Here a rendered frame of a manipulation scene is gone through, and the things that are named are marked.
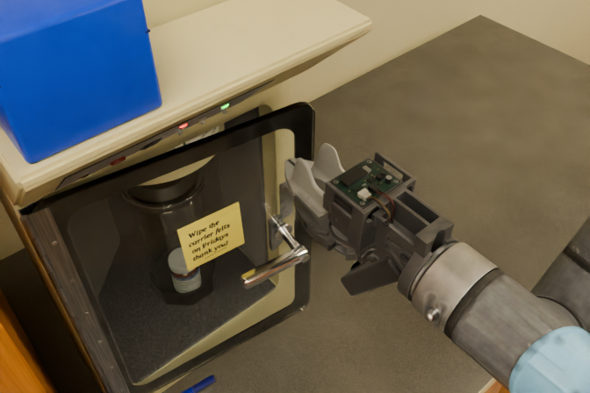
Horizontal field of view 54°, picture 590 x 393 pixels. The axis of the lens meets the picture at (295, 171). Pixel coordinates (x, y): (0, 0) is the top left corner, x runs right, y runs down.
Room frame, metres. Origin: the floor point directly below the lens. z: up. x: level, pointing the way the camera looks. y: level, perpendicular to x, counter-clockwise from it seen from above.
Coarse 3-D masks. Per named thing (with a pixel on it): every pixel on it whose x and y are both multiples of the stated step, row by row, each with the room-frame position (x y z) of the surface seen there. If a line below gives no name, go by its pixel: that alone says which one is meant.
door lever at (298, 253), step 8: (288, 224) 0.48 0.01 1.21; (280, 232) 0.47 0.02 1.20; (288, 232) 0.47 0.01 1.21; (288, 240) 0.46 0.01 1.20; (296, 240) 0.46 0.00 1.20; (296, 248) 0.44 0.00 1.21; (304, 248) 0.44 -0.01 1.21; (280, 256) 0.43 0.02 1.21; (288, 256) 0.43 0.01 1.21; (296, 256) 0.43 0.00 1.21; (304, 256) 0.43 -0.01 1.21; (264, 264) 0.42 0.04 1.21; (272, 264) 0.42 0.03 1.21; (280, 264) 0.42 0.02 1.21; (288, 264) 0.42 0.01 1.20; (248, 272) 0.41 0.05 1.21; (256, 272) 0.41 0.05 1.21; (264, 272) 0.41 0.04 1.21; (272, 272) 0.41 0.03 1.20; (248, 280) 0.40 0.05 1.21; (256, 280) 0.40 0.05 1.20; (264, 280) 0.41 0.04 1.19; (248, 288) 0.39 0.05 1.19
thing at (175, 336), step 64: (256, 128) 0.46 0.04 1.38; (64, 192) 0.36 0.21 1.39; (128, 192) 0.39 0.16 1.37; (192, 192) 0.42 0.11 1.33; (256, 192) 0.46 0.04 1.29; (128, 256) 0.38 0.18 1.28; (256, 256) 0.46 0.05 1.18; (128, 320) 0.36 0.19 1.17; (192, 320) 0.40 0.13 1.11; (256, 320) 0.45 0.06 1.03; (128, 384) 0.35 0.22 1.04
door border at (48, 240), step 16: (48, 208) 0.35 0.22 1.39; (32, 224) 0.34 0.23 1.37; (48, 224) 0.34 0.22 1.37; (32, 240) 0.33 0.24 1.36; (48, 240) 0.34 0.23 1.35; (48, 256) 0.34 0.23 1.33; (64, 256) 0.34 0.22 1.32; (64, 272) 0.34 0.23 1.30; (64, 288) 0.34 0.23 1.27; (80, 288) 0.35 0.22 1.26; (64, 304) 0.33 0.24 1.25; (80, 304) 0.34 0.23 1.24; (80, 320) 0.34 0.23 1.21; (96, 320) 0.35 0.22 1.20; (80, 336) 0.33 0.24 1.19; (96, 336) 0.34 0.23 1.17; (96, 352) 0.34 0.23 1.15; (112, 368) 0.34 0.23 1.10; (112, 384) 0.34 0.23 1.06
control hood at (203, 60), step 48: (240, 0) 0.49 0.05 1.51; (288, 0) 0.49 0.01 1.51; (192, 48) 0.41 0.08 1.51; (240, 48) 0.41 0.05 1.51; (288, 48) 0.41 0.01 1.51; (336, 48) 0.45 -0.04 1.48; (192, 96) 0.34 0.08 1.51; (0, 144) 0.29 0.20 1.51; (96, 144) 0.29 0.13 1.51; (48, 192) 0.33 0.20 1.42
